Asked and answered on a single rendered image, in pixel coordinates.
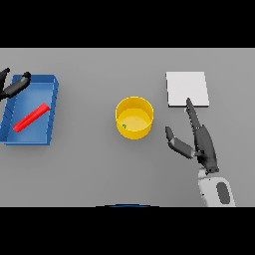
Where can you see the blue plastic tray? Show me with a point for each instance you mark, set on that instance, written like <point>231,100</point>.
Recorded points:
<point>30,109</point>

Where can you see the yellow bowl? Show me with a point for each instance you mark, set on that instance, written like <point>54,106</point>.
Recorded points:
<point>134,118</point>

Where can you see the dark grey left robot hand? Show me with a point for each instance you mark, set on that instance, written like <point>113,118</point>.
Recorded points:
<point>15,87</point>

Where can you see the green nut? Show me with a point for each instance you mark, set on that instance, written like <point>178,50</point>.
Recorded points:
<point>124,126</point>

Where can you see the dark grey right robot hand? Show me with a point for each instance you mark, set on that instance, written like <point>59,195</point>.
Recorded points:
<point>205,146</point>

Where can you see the pale square measuring scale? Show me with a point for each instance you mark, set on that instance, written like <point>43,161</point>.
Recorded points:
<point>187,89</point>

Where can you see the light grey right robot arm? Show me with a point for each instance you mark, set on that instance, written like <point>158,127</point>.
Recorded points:
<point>216,192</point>

